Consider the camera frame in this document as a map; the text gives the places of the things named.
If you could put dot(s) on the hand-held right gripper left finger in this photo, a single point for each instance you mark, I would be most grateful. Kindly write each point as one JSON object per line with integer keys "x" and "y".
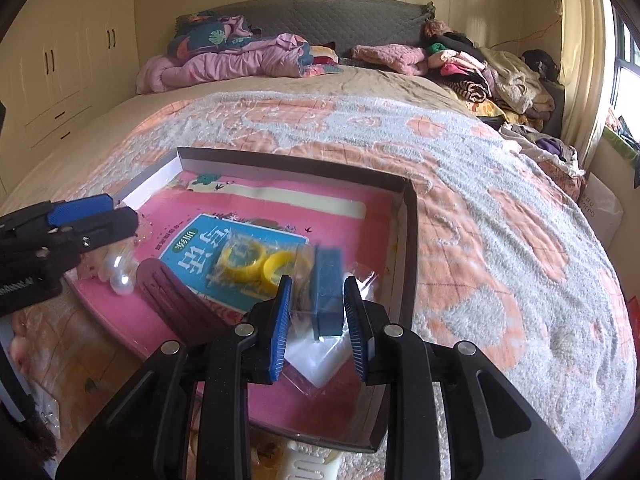
{"x": 280, "y": 332}

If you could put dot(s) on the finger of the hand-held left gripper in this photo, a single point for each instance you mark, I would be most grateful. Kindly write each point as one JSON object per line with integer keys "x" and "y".
{"x": 107, "y": 227}
{"x": 75, "y": 210}

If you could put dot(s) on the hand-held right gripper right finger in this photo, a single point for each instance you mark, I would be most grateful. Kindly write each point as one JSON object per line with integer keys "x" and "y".
{"x": 356, "y": 332}

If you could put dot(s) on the blue hair clip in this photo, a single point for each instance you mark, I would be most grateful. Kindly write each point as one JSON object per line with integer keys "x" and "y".
{"x": 327, "y": 290}

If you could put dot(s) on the clear pearl hair claw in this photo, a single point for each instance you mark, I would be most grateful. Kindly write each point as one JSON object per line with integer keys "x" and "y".
{"x": 122, "y": 280}

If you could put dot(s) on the yellow tape rolls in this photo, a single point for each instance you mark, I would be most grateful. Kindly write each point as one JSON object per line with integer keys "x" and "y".
{"x": 247, "y": 265}

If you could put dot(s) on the dark red hair comb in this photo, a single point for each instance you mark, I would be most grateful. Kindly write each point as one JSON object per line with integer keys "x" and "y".
{"x": 170, "y": 297}

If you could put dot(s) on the shallow cardboard box pink bottom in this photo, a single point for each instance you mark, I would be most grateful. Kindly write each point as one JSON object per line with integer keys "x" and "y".
{"x": 300, "y": 210}

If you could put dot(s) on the person's left hand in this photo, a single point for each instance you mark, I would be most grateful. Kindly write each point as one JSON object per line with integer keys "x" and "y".
{"x": 20, "y": 342}

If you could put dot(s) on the white hair clip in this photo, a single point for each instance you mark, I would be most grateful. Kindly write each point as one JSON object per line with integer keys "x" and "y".
{"x": 310, "y": 462}

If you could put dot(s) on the earrings on clear card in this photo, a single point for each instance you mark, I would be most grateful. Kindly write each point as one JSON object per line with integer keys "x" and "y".
{"x": 47, "y": 415}

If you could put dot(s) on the cream built-in wardrobe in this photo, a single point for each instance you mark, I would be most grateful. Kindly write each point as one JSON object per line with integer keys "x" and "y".
{"x": 55, "y": 70}

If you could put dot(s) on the pink quilt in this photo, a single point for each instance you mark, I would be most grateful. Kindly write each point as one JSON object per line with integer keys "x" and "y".
{"x": 225, "y": 62}

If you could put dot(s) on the dark blue patterned pillow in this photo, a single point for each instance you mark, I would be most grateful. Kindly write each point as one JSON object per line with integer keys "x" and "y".
{"x": 205, "y": 35}

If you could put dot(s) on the bed with beige sheet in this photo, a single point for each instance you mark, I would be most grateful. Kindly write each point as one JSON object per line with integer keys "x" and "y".
{"x": 400, "y": 80}

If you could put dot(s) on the crumpled clothes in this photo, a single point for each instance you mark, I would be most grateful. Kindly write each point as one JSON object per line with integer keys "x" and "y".
{"x": 545, "y": 147}

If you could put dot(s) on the white paper bag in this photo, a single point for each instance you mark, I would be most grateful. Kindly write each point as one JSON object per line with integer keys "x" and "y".
{"x": 602, "y": 207}

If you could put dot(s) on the pink knitted garment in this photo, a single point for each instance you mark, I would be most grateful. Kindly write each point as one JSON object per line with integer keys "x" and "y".
{"x": 387, "y": 57}

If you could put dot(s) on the colourful folded cloth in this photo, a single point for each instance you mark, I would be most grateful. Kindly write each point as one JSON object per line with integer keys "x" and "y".
{"x": 326, "y": 55}

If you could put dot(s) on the pile of clothes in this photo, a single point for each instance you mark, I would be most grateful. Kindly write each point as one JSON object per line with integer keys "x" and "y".
{"x": 495, "y": 80}

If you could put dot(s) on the grey quilted headboard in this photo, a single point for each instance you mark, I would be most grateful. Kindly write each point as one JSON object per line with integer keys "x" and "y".
{"x": 340, "y": 20}

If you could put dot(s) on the black bag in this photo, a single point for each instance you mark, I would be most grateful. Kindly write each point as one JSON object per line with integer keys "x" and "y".
{"x": 540, "y": 62}

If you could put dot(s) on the cream curtain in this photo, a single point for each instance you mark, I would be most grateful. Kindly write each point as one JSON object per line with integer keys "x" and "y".
{"x": 582, "y": 60}

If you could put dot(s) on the window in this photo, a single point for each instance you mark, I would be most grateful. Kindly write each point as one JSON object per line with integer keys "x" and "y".
{"x": 627, "y": 70}

